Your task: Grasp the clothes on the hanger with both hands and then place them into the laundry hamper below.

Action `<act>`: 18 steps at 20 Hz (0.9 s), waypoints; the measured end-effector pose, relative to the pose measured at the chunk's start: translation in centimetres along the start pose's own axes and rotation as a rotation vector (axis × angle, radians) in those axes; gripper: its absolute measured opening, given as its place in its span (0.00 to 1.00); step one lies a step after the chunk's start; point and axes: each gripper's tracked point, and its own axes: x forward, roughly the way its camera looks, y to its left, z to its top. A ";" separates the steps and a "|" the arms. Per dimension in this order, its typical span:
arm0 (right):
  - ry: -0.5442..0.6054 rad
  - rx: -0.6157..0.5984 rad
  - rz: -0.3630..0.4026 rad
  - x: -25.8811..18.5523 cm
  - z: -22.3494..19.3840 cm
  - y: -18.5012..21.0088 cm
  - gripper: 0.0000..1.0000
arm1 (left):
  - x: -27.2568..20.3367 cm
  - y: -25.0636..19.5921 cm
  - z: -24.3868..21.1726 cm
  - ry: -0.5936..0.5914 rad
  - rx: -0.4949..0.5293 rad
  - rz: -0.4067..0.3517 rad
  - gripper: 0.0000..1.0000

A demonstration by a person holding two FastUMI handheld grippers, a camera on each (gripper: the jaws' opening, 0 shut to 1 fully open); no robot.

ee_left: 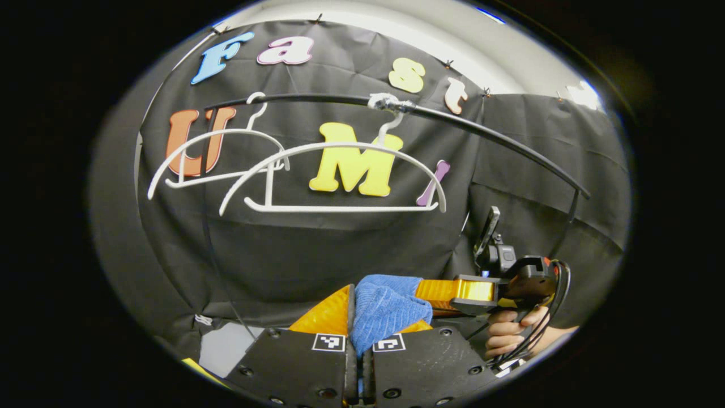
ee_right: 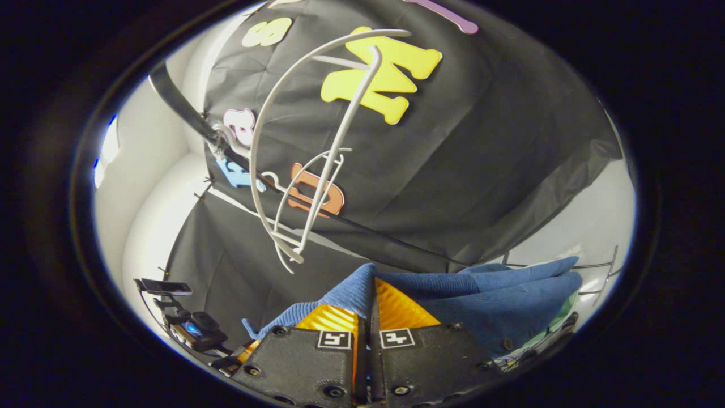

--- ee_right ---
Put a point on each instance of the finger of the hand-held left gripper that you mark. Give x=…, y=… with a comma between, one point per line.
x=248, y=351

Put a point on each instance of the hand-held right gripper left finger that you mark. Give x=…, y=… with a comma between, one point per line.
x=300, y=368

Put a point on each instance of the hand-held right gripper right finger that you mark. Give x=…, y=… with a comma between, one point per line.
x=430, y=362

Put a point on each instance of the blue shirt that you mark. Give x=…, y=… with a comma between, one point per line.
x=498, y=306

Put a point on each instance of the green laundry hamper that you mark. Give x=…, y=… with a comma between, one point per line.
x=558, y=320

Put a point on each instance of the white clothes hanger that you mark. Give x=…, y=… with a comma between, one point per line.
x=299, y=171
x=349, y=119

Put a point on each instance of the black backdrop cloth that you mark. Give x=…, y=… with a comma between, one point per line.
x=481, y=141

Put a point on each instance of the black clothes rail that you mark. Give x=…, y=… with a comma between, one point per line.
x=181, y=105

